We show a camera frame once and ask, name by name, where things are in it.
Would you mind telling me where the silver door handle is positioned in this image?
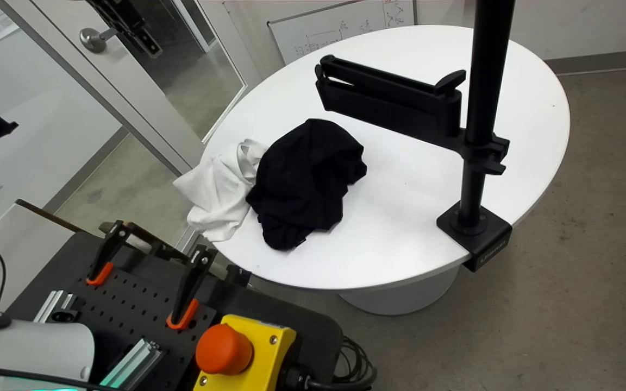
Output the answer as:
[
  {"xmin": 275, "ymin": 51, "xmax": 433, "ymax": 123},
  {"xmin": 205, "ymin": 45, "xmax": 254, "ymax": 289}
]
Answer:
[{"xmin": 79, "ymin": 23, "xmax": 115, "ymax": 56}]

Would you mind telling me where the black cloth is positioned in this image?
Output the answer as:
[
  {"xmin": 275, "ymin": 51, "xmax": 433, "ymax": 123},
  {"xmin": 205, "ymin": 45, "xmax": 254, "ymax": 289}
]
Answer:
[{"xmin": 243, "ymin": 117, "xmax": 369, "ymax": 253}]

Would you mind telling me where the black cable bundle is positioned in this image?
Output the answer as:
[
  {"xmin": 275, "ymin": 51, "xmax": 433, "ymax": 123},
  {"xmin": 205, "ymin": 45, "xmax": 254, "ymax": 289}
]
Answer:
[{"xmin": 283, "ymin": 334, "xmax": 379, "ymax": 391}]

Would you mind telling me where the yellow emergency stop red button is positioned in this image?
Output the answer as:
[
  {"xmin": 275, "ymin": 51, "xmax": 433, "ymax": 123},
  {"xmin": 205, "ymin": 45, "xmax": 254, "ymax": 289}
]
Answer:
[{"xmin": 192, "ymin": 313, "xmax": 301, "ymax": 391}]

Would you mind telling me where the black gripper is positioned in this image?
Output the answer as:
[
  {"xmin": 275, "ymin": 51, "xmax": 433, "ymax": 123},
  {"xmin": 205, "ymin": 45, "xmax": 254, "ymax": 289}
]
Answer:
[{"xmin": 87, "ymin": 0, "xmax": 166, "ymax": 59}]

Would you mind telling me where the white door with glass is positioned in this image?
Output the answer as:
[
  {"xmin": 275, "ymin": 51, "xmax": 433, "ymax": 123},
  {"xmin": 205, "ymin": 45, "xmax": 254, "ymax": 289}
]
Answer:
[{"xmin": 0, "ymin": 0, "xmax": 256, "ymax": 186}]

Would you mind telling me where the black clamp orange handle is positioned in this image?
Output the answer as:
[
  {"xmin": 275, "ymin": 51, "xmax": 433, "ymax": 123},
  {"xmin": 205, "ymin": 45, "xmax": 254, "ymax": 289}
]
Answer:
[
  {"xmin": 166, "ymin": 243, "xmax": 219, "ymax": 334},
  {"xmin": 82, "ymin": 219, "xmax": 150, "ymax": 291}
]

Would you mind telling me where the long aluminium extrusion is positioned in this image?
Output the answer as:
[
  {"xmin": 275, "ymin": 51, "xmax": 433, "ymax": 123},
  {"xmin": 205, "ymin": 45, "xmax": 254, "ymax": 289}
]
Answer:
[{"xmin": 98, "ymin": 336, "xmax": 166, "ymax": 391}]

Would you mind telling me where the short aluminium extrusion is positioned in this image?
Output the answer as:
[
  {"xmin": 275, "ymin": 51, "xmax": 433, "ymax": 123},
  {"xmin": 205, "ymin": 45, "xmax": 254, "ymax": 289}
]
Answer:
[{"xmin": 31, "ymin": 289, "xmax": 81, "ymax": 325}]

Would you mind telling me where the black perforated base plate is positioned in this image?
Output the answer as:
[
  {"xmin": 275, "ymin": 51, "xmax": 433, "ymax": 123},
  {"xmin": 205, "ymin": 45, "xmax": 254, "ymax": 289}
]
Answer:
[{"xmin": 5, "ymin": 229, "xmax": 349, "ymax": 391}]

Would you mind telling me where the white table pedestal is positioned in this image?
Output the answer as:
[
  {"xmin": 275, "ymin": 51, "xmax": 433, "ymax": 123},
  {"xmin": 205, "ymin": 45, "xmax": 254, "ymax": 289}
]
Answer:
[{"xmin": 338, "ymin": 264, "xmax": 461, "ymax": 317}]

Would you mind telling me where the white cloth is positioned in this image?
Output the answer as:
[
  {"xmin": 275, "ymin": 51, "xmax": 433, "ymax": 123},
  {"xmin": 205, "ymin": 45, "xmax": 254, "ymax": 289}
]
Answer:
[{"xmin": 171, "ymin": 136, "xmax": 269, "ymax": 246}]

